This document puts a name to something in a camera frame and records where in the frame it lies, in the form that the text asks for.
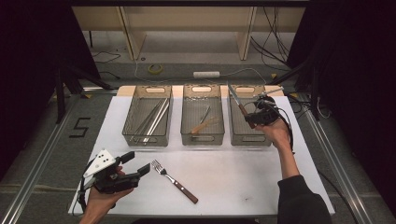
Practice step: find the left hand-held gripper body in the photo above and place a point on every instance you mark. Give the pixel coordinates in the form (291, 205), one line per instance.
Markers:
(101, 161)

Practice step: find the yellow tape roll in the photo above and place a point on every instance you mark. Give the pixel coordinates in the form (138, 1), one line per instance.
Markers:
(148, 69)

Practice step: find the clear grey plastic bin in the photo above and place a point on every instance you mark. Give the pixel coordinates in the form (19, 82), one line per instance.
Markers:
(134, 109)
(190, 109)
(236, 127)

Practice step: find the aluminium rail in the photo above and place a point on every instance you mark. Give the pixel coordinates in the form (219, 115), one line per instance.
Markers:
(37, 165)
(336, 168)

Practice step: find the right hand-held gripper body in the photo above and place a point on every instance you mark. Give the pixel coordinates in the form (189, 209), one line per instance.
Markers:
(267, 116)

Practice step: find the white power strip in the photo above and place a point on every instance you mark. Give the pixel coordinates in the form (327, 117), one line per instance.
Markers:
(206, 74)

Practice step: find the person's right hand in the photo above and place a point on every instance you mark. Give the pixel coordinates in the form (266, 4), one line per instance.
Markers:
(280, 133)

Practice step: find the light wooden desk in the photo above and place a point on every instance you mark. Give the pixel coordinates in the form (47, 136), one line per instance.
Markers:
(137, 37)

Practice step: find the dark curtain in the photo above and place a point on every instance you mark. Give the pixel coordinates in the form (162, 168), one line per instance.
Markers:
(31, 62)
(358, 77)

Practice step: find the white board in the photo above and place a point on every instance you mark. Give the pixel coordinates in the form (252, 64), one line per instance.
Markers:
(224, 186)

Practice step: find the metal chopstick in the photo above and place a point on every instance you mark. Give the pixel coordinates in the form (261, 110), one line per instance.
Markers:
(150, 120)
(145, 121)

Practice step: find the black metal stand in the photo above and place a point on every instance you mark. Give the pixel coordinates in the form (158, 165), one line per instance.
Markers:
(59, 96)
(315, 93)

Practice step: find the person's left hand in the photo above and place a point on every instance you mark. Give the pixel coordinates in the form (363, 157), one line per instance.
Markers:
(101, 203)

